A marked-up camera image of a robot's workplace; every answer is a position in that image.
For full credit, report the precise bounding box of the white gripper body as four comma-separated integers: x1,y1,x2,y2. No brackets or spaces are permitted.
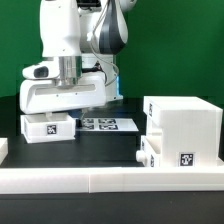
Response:
20,72,106,114

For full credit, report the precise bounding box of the white drawer tray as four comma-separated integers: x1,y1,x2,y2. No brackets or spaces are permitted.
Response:
136,135,161,168
20,113,76,143

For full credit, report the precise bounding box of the white front drawer tray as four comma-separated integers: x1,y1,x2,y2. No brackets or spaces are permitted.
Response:
136,135,161,168

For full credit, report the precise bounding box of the white drawer cabinet box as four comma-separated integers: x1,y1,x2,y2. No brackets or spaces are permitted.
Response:
143,96,223,167

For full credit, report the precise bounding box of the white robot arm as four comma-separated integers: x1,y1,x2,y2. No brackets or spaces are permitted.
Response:
20,0,137,115

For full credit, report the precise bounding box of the white marker tag sheet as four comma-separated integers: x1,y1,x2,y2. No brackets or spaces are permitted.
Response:
78,118,138,132

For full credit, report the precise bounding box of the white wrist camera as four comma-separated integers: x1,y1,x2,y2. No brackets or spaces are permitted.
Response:
22,61,60,80

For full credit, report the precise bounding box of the white left barrier wall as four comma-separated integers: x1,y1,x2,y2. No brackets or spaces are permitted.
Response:
0,138,8,165

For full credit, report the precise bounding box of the white barrier wall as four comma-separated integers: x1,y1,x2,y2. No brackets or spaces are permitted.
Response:
0,138,8,165
0,166,224,194

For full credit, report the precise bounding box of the white front barrier wall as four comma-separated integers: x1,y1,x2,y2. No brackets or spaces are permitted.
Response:
0,166,224,194

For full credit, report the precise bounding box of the grey thin cable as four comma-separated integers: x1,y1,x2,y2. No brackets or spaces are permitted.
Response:
87,0,120,88

